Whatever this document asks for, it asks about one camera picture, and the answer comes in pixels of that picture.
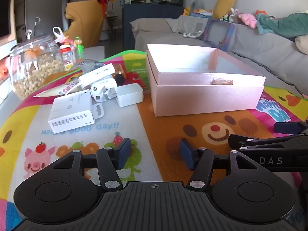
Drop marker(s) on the white slim adapter box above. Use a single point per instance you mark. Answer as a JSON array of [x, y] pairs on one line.
[[95, 75]]

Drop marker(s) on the small red-lid jar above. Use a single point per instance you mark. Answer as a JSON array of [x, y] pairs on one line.
[[67, 55]]

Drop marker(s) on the grey covered sofa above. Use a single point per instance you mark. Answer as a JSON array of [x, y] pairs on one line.
[[277, 58]]

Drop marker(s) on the yellow cushion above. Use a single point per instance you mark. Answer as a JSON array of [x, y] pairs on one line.
[[222, 7]]

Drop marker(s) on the glass jar of nuts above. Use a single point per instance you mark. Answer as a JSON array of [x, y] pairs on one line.
[[32, 61]]

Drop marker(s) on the white travel plug adapter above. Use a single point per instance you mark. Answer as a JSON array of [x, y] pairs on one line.
[[104, 89]]

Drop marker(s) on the clear plastic bag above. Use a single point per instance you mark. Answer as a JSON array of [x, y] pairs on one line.
[[87, 65]]

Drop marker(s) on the white plastic bag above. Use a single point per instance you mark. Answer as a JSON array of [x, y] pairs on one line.
[[59, 35]]

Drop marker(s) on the pink plush toy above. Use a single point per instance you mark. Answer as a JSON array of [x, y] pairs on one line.
[[249, 20]]

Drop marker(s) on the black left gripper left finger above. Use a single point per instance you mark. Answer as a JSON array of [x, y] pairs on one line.
[[71, 187]]

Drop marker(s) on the orange liquid bottle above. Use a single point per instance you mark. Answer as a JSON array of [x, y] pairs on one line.
[[119, 74]]

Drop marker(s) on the pink cardboard box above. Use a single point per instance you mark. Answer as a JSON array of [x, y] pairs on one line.
[[187, 80]]

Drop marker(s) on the yellow armchair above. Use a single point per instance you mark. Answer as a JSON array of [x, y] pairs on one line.
[[87, 21]]

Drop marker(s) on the red packet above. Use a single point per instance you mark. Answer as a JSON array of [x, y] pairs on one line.
[[135, 78]]

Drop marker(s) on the white square charger block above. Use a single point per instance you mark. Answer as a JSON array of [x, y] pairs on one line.
[[129, 94]]

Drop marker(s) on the green toy bottle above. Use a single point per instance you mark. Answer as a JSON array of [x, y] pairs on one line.
[[79, 49]]

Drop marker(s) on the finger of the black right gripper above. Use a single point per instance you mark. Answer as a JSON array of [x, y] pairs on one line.
[[293, 128]]

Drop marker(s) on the dark blue cabinet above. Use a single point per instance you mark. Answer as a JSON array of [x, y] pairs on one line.
[[147, 18]]

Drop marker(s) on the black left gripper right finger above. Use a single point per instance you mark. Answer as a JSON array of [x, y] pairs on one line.
[[238, 186]]

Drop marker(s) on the purple framed picture box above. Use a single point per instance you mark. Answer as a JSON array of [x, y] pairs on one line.
[[218, 34]]

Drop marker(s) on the teal blanket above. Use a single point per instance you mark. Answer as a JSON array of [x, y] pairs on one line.
[[288, 27]]

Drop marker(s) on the white rectangular product box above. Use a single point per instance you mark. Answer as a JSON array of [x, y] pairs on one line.
[[73, 111]]

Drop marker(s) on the colourful cartoon play mat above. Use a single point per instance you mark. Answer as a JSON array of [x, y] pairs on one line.
[[154, 157]]

